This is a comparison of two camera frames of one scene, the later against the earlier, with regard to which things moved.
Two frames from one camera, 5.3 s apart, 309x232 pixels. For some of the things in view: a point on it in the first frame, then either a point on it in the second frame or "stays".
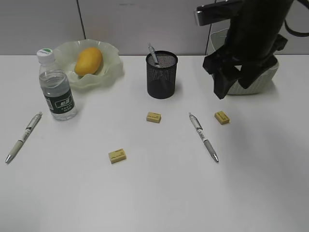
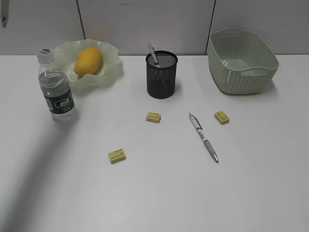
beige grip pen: [19, 144] → [5, 11]
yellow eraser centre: [153, 117] stays
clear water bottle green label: [55, 86] stays
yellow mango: [89, 61] stays
